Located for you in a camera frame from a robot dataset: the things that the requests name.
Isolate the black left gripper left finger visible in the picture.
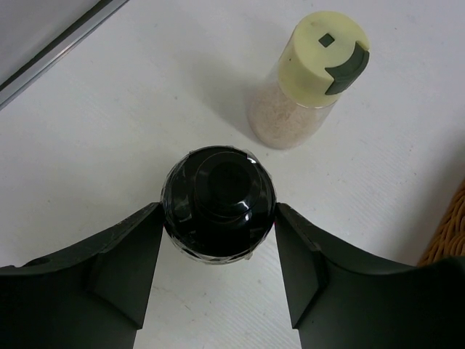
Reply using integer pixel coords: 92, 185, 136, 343
1, 203, 163, 348

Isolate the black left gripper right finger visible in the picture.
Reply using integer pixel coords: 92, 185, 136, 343
275, 204, 464, 348

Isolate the black-top spice grinder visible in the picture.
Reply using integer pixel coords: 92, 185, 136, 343
161, 145, 277, 265

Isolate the yellow-lid spice shaker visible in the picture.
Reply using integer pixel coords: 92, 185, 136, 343
248, 11, 370, 149

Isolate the brown wicker divided basket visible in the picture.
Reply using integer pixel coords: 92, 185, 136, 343
417, 181, 465, 267

